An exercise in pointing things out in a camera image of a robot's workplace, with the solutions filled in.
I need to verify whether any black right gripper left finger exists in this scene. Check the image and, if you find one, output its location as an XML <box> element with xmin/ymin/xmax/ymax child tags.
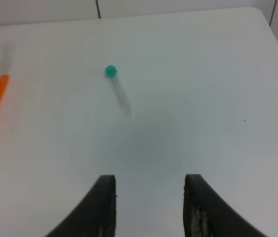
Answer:
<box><xmin>48</xmin><ymin>175</ymin><xmax>116</xmax><ymax>237</ymax></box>

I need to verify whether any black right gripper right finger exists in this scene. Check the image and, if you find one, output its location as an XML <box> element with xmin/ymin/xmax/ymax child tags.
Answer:
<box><xmin>183</xmin><ymin>174</ymin><xmax>264</xmax><ymax>237</ymax></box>

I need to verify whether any test tube with teal cap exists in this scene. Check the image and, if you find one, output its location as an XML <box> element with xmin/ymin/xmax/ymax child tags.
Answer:
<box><xmin>105</xmin><ymin>65</ymin><xmax>132</xmax><ymax>116</ymax></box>

